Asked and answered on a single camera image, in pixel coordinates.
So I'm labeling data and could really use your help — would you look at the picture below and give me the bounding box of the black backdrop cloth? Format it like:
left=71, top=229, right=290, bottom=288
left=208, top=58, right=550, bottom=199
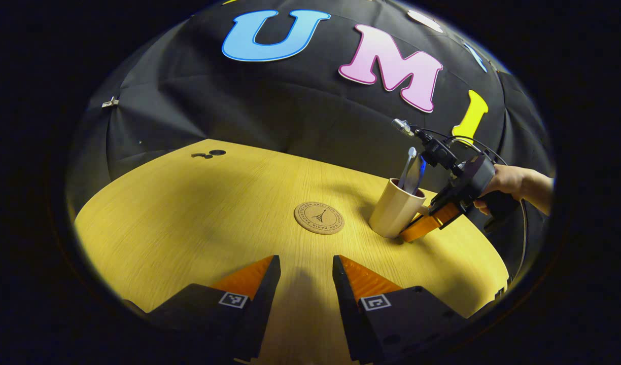
left=64, top=0, right=555, bottom=203

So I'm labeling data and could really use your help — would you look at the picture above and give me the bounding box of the black cable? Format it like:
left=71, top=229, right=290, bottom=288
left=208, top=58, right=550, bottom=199
left=417, top=128, right=529, bottom=274

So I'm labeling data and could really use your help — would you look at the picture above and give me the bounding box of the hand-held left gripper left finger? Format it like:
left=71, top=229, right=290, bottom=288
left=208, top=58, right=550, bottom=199
left=123, top=254, right=282, bottom=362

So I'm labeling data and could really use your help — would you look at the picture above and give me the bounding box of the white toothpaste tube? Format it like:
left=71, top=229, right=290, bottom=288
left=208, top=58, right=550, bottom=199
left=406, top=154, right=427, bottom=196

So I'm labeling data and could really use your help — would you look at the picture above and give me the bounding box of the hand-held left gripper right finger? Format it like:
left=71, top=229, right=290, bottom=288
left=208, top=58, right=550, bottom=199
left=332, top=254, right=469, bottom=365

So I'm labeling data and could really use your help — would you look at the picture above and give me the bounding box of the round cork coaster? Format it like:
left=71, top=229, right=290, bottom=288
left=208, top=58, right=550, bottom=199
left=294, top=202, right=345, bottom=235

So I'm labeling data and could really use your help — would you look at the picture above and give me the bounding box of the beige cup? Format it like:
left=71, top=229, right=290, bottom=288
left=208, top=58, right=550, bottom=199
left=369, top=178, right=428, bottom=239

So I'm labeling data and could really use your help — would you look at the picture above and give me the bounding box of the blue toothbrush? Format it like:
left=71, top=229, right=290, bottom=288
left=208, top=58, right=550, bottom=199
left=397, top=147, right=418, bottom=191

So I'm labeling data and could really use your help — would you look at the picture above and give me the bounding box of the wooden desktop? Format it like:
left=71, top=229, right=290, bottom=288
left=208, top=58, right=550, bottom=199
left=73, top=139, right=510, bottom=364

